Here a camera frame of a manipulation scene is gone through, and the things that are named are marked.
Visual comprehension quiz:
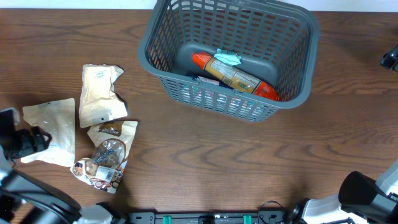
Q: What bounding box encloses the right black cable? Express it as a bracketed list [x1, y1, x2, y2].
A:
[259, 198, 292, 215]

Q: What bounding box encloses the grey plastic basket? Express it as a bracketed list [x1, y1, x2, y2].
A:
[137, 0, 320, 121]

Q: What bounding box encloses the beige pouch upper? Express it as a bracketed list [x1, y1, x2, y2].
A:
[79, 64, 127, 128]

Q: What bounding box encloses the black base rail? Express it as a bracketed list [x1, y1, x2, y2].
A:
[129, 209, 288, 224]

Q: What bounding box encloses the multicolour tissue pack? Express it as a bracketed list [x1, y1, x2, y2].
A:
[180, 74, 270, 119]

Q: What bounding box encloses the brown snack pouch with window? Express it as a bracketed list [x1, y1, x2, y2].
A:
[70, 121, 138, 194]

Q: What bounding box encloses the orange cracker package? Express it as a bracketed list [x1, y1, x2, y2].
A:
[192, 52, 279, 101]

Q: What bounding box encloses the light blue wipes packet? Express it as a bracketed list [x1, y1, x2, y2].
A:
[214, 49, 241, 66]

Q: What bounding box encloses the beige pouch far left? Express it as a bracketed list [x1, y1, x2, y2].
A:
[21, 98, 75, 167]

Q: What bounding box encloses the beige pouch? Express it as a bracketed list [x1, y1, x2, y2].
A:
[21, 98, 75, 167]
[79, 64, 127, 128]

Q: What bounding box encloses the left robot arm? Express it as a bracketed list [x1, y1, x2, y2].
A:
[1, 126, 128, 223]

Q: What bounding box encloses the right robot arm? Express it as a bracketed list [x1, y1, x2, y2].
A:
[289, 162, 397, 224]

